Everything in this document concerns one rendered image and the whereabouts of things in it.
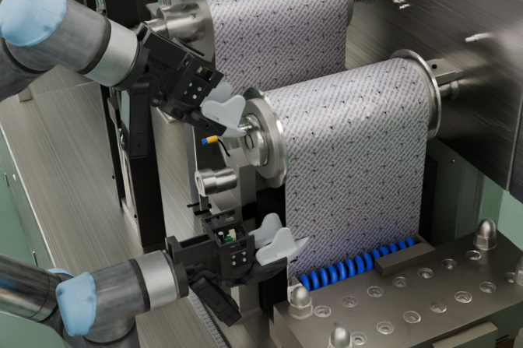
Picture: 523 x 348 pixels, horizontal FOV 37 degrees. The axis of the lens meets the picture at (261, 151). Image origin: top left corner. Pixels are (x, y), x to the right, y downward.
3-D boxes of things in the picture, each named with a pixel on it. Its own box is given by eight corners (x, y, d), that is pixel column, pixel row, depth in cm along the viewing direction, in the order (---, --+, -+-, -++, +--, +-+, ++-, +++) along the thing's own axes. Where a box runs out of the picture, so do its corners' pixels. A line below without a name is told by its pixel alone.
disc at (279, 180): (259, 191, 119) (232, 97, 119) (261, 190, 119) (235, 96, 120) (295, 184, 105) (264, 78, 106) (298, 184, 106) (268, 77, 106)
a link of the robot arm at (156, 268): (153, 321, 107) (135, 285, 113) (184, 311, 108) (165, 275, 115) (146, 280, 103) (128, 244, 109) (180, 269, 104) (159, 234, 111)
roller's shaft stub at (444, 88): (404, 102, 124) (405, 77, 122) (440, 92, 127) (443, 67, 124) (420, 114, 121) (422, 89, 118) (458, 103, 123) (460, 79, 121)
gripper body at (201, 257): (260, 235, 108) (177, 262, 104) (262, 282, 112) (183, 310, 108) (237, 205, 114) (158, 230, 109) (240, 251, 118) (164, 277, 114)
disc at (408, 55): (399, 149, 128) (373, 61, 128) (401, 148, 128) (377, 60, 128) (450, 137, 114) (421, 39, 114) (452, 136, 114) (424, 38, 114)
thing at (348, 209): (286, 278, 120) (285, 177, 110) (415, 232, 128) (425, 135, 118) (288, 279, 120) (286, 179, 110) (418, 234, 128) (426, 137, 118)
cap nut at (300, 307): (283, 307, 115) (283, 283, 112) (306, 298, 116) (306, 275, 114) (295, 322, 112) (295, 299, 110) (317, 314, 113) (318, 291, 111)
